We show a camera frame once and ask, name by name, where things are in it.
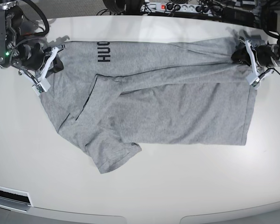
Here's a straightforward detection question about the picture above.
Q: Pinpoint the white slotted bracket table edge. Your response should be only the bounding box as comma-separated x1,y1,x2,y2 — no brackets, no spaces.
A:
0,186,34,213

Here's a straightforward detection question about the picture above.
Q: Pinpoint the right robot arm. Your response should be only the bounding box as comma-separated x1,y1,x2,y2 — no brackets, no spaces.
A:
0,0,64,73

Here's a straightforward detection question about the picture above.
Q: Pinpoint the black box background right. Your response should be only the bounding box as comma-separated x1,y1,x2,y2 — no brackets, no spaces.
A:
222,7,255,26

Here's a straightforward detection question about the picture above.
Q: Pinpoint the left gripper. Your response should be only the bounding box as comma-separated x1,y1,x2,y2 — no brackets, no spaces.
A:
231,36,280,69

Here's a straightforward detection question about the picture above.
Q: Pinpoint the black coiled cable bundle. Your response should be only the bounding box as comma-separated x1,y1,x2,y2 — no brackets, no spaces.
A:
102,0,140,15

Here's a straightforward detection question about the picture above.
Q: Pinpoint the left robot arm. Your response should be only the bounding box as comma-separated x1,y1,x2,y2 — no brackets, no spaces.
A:
231,0,280,68

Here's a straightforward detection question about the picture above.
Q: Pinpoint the white power strip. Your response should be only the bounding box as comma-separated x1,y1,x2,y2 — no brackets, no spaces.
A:
140,1,223,16

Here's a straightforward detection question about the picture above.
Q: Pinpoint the grey t-shirt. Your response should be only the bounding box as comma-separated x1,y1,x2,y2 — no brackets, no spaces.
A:
40,37,257,174

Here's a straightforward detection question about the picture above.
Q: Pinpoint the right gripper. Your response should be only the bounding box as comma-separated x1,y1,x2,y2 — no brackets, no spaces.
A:
11,43,65,75

